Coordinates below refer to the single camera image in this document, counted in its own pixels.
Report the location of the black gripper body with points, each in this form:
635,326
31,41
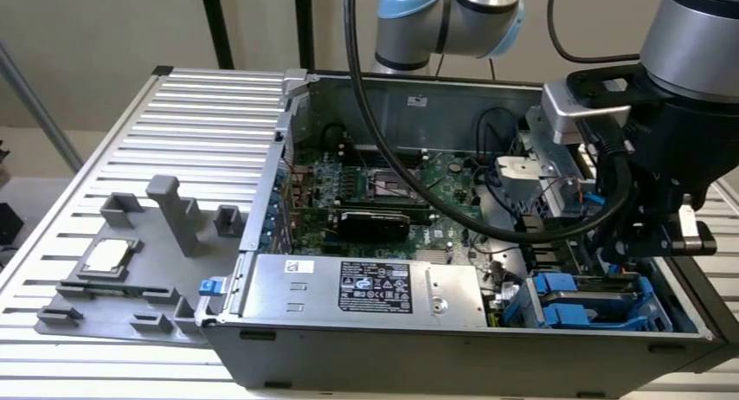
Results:
675,157

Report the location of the disk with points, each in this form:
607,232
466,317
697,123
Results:
554,285

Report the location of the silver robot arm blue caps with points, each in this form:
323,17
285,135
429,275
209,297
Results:
405,40

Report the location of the blue disk carrier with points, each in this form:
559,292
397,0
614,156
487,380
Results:
569,318

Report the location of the silver metal disk bay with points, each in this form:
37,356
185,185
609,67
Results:
519,175

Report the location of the green motherboard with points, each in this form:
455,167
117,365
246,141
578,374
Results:
462,188

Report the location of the CPU socket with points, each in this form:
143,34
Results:
383,183

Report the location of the black graphics card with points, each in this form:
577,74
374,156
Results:
370,227

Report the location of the dark grey PC case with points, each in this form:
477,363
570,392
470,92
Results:
405,356

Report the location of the silver power supply unit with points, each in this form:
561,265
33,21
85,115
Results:
318,296

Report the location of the black stand pole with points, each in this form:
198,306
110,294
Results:
305,27
215,27

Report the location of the blue case latch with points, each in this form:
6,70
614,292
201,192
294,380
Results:
209,286

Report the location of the grey parts rack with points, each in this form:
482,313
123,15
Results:
162,266

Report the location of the CPU chip silver lid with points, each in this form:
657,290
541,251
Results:
110,256

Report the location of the grey metal pole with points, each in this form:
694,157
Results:
42,110

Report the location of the black box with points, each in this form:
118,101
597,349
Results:
11,224

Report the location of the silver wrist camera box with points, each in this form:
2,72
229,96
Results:
561,110

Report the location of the black camera bracket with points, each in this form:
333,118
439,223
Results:
583,77

